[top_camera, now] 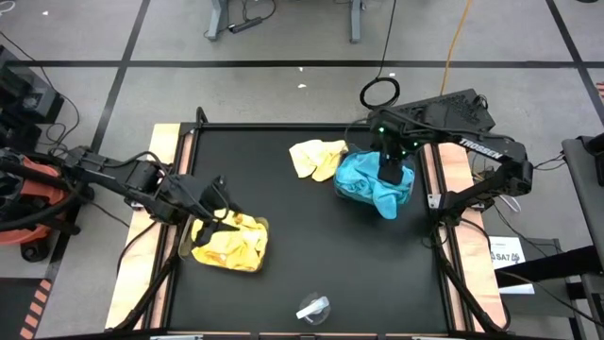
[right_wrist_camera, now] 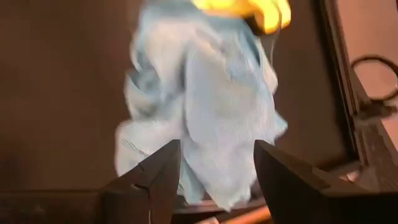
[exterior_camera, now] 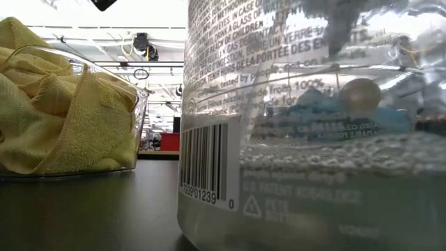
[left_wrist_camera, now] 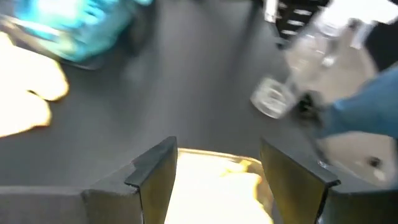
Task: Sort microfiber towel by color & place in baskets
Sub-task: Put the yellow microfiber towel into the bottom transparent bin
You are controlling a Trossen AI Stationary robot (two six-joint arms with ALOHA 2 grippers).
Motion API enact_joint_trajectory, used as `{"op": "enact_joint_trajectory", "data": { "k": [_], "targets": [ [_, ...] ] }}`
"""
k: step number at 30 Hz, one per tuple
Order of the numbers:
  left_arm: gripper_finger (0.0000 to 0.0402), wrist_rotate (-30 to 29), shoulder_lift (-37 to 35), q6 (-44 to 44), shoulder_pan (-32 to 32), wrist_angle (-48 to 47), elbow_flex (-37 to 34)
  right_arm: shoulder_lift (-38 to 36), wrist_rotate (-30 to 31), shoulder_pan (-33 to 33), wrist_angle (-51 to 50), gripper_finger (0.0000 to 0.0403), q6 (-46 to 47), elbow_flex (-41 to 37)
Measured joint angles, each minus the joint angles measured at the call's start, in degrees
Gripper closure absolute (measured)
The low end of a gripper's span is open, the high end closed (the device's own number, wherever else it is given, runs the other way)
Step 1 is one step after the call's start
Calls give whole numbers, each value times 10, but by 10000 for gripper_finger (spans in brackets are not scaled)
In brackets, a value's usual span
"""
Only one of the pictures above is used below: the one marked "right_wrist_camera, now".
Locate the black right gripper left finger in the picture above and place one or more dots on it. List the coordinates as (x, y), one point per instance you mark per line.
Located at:
(149, 193)

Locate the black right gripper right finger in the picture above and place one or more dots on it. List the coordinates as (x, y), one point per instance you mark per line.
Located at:
(295, 199)

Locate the blue microfiber towel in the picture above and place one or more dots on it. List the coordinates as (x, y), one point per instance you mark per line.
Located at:
(217, 109)

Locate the yellow microfiber towel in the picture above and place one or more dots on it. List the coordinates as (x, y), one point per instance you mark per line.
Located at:
(267, 15)

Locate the light wooden side board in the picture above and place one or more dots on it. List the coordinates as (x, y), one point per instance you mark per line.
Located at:
(245, 217)

